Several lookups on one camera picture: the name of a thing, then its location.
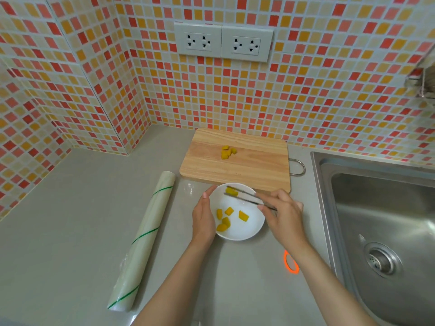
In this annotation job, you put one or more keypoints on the metal sink drain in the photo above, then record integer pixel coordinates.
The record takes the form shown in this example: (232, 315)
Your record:
(382, 260)

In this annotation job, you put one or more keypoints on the person's left hand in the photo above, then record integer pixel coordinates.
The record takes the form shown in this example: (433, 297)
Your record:
(202, 222)

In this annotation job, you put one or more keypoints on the white wall socket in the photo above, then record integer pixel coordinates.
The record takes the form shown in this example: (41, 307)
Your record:
(197, 40)
(247, 44)

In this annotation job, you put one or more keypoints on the clear plastic wrap roll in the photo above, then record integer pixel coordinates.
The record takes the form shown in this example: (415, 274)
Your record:
(146, 234)

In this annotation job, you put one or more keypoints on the white round bowl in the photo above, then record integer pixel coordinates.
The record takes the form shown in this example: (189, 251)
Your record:
(244, 230)

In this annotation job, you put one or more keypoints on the person's left fingers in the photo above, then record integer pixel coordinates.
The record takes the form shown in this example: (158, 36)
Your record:
(206, 199)

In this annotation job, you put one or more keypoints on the metal tongs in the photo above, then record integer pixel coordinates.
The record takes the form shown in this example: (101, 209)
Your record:
(244, 198)

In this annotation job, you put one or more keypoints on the person's right forearm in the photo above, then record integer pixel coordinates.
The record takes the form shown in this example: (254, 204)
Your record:
(326, 288)

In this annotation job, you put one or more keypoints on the orange rubber band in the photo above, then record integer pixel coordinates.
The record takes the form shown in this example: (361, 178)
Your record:
(285, 263)

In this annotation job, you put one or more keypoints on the person's right thumb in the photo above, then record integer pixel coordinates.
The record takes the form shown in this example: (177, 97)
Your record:
(265, 213)

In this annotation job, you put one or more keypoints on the wooden cutting board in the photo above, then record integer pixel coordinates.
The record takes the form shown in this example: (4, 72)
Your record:
(258, 162)

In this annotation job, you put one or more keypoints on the person's left forearm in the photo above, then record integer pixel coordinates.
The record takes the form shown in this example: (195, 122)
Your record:
(176, 285)

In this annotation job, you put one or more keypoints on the person's right hand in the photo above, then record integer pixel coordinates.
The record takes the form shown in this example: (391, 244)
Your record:
(287, 220)

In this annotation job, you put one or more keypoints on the metal wall rack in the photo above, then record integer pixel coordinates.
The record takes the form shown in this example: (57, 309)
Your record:
(423, 79)

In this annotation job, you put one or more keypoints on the stainless steel sink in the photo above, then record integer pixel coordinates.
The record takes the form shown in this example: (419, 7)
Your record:
(384, 207)

